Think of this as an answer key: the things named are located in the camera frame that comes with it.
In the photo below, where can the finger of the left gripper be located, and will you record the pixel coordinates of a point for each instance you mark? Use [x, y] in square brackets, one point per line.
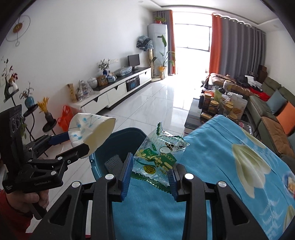
[66, 156]
[55, 139]

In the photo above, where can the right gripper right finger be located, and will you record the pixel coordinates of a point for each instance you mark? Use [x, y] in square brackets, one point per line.
[211, 207]

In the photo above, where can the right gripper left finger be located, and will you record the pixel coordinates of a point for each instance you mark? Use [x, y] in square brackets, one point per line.
[66, 219]

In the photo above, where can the crushed paper cup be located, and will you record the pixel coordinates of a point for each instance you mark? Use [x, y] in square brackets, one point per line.
[90, 129]

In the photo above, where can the clear green snack wrapper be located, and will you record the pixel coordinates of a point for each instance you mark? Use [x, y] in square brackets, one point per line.
[158, 153]

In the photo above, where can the teal trash bin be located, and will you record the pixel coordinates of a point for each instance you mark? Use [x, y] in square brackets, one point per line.
[119, 143]

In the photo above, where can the person left hand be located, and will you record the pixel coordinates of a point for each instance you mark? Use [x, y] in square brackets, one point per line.
[22, 201]

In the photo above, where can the orange plastic bag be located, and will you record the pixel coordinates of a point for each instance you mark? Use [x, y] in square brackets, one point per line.
[64, 120]

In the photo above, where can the white foam fruit net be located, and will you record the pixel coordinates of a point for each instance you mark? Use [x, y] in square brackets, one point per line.
[114, 167]

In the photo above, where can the black metal plant stand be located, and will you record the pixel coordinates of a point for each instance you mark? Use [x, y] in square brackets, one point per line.
[27, 118]

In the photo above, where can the blue floral tablecloth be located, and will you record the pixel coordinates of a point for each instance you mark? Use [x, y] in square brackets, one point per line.
[223, 154]

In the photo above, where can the white black tv cabinet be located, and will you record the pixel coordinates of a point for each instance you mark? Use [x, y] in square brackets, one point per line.
[109, 96]

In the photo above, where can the blue-grey cushion near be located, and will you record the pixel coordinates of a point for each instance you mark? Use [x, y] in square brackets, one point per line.
[291, 140]

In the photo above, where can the blue-grey cushion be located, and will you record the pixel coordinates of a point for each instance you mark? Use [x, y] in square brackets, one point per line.
[291, 140]
[276, 101]

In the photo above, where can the dark green sectional sofa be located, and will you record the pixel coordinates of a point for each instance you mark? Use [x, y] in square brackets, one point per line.
[273, 119]

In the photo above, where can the orange cushion middle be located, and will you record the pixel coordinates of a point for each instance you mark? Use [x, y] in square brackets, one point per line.
[287, 118]

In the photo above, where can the cluttered coffee table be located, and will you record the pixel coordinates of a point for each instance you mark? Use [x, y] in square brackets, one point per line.
[214, 101]

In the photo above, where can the blue-grey cushion far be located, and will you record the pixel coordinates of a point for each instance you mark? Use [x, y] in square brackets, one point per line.
[276, 101]

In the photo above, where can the small black monitor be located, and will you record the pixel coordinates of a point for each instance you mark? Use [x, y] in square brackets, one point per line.
[134, 61]

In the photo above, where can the potted green plant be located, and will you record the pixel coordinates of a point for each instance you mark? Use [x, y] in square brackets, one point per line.
[163, 69]

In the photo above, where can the white standing air conditioner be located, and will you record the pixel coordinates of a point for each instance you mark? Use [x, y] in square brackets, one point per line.
[155, 32]

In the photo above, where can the grey orange curtain right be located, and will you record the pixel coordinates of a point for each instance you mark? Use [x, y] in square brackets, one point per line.
[237, 48]

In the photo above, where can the grey orange curtain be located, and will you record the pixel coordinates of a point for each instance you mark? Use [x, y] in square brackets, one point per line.
[167, 15]
[237, 48]

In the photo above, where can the grey orange curtain left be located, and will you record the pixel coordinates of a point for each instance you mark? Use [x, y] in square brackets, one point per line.
[167, 15]

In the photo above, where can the round wall clock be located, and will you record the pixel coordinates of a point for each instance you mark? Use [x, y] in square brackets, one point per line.
[18, 29]

